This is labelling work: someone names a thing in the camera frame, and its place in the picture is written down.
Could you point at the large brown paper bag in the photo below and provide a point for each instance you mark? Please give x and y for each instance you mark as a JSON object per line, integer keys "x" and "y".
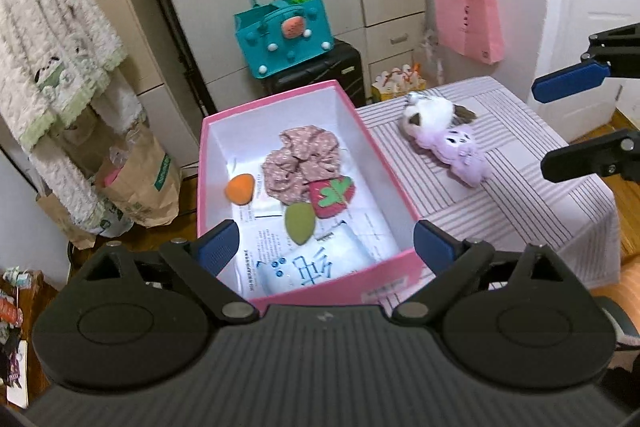
{"x": 150, "y": 187}

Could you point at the blue white wipes pack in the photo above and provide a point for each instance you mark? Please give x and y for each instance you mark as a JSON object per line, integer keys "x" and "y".
{"x": 310, "y": 267}

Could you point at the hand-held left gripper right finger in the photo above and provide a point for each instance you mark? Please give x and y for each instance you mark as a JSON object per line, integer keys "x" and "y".
{"x": 432, "y": 249}

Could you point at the pink floral scrunchie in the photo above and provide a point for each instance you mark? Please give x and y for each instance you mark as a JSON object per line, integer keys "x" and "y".
{"x": 300, "y": 157}

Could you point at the white green fleece robe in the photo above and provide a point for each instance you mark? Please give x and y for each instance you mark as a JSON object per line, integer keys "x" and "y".
{"x": 50, "y": 32}

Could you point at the cluttered wooden shelf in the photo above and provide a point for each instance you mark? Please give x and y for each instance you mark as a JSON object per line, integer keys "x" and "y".
{"x": 35, "y": 297}

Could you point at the white plush cat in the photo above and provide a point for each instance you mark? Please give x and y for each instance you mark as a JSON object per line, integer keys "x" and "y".
{"x": 432, "y": 112}

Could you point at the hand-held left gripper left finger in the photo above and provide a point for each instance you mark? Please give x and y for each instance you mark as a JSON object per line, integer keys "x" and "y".
{"x": 217, "y": 249}

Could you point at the pink paper bag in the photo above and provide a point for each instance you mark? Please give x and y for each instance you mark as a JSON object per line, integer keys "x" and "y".
{"x": 465, "y": 22}

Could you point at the orange makeup sponge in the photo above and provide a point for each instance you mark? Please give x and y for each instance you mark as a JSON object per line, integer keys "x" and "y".
{"x": 240, "y": 189}

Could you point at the yellow gift box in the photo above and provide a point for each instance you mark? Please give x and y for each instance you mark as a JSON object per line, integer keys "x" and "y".
{"x": 395, "y": 92}

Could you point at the green makeup sponge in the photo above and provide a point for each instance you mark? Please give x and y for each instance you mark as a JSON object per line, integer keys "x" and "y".
{"x": 300, "y": 222}

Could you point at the small brown paper bag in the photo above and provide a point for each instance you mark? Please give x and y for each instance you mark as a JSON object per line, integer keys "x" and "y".
{"x": 65, "y": 222}

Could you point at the printed paper leaflet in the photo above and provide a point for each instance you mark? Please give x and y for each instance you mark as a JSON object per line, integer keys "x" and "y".
{"x": 370, "y": 227}

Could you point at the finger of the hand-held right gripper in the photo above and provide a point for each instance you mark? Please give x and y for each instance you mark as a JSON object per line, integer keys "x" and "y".
{"x": 575, "y": 162}
{"x": 570, "y": 79}

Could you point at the black stand pole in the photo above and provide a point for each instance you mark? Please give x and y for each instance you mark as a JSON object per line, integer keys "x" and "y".
{"x": 170, "y": 17}

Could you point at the red felt strawberry pouch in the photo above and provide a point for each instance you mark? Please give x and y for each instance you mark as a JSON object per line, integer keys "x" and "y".
{"x": 330, "y": 202}

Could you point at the teal felt tote bag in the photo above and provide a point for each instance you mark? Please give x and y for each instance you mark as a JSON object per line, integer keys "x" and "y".
{"x": 280, "y": 47}

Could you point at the pink cardboard box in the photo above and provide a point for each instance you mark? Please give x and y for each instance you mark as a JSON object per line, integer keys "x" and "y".
{"x": 380, "y": 282}

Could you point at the black suitcase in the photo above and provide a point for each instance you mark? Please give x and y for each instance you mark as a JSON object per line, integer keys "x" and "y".
{"x": 325, "y": 67}

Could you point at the purple plush toy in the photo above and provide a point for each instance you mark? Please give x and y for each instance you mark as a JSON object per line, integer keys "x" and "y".
{"x": 460, "y": 152}

